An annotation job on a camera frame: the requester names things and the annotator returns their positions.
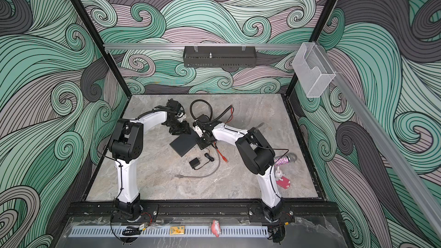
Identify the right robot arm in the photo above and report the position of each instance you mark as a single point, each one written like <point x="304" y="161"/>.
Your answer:
<point x="256" y="153"/>

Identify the clear plastic wall bin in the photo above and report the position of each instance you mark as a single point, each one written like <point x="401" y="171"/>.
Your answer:
<point x="313" y="68"/>

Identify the black network switch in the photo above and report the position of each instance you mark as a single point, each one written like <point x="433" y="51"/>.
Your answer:
<point x="184" y="143"/>

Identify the pink toy on duct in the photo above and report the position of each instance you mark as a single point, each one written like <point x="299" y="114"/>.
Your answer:
<point x="215" y="228"/>

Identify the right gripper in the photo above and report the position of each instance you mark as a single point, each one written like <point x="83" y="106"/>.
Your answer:
<point x="201" y="145"/>

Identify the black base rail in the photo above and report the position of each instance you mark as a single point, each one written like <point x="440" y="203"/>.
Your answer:
<point x="251" y="210"/>

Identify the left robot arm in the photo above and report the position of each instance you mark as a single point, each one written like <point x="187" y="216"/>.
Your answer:
<point x="126" y="146"/>

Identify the black wall-mounted tray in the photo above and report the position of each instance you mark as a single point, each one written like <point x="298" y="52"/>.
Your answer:
<point x="219" y="57"/>

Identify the yellow label tag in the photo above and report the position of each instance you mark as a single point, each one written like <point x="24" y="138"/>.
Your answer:
<point x="177" y="230"/>

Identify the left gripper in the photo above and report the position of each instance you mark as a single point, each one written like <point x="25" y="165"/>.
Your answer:
<point x="184" y="130"/>

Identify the white slotted cable duct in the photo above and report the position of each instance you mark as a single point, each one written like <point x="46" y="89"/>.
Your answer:
<point x="157" y="232"/>

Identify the white bunny pink figurine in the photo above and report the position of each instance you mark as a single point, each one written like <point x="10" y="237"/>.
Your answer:
<point x="281" y="180"/>

